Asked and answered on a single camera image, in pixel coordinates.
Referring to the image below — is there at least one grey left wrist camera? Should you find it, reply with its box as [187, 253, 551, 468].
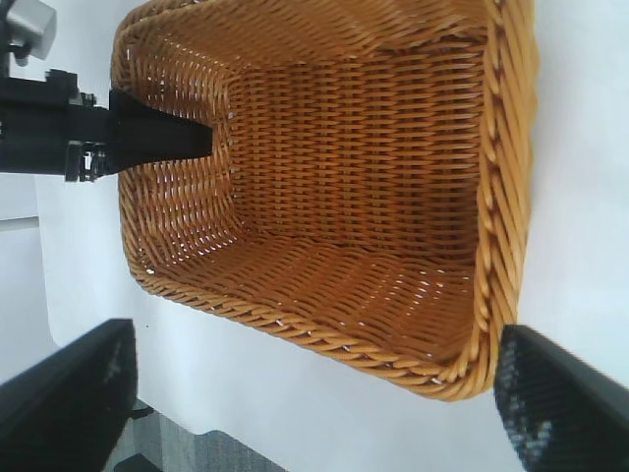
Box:
[4, 0, 58, 68]

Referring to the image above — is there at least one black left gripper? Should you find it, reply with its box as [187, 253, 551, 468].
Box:
[0, 68, 215, 186]

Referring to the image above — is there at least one woven wicker basket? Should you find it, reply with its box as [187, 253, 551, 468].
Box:
[108, 0, 540, 403]

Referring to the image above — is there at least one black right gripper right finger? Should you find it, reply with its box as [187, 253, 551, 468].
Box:
[493, 324, 629, 472]

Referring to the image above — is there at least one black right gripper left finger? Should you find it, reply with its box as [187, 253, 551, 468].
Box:
[0, 318, 139, 472]

